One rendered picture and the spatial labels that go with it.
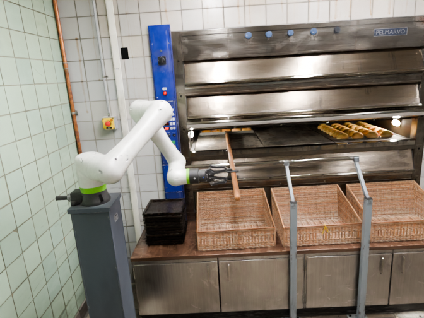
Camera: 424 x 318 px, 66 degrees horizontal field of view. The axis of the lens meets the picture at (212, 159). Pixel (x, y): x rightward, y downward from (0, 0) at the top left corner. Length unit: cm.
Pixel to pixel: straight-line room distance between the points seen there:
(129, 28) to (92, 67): 41
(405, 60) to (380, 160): 78
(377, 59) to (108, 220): 221
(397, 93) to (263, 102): 103
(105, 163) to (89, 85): 131
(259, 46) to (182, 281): 181
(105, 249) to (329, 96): 194
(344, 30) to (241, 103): 91
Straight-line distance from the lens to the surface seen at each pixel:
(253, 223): 271
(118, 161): 151
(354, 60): 276
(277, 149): 266
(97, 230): 170
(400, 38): 291
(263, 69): 257
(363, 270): 254
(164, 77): 254
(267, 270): 243
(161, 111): 165
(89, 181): 164
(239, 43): 258
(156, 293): 255
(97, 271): 181
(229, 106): 256
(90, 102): 273
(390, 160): 300
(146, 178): 274
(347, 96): 276
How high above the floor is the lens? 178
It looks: 15 degrees down
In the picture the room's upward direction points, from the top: 3 degrees counter-clockwise
